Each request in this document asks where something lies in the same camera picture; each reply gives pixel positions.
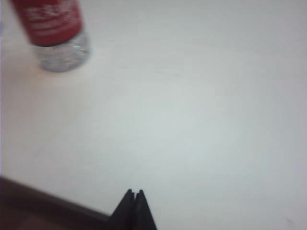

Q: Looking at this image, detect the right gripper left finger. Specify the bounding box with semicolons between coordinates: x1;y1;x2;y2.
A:
110;189;134;230

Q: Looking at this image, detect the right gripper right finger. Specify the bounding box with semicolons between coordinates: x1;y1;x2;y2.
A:
134;189;158;230

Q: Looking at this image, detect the clear water bottle red label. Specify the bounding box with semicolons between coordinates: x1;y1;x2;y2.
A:
9;0;91;73

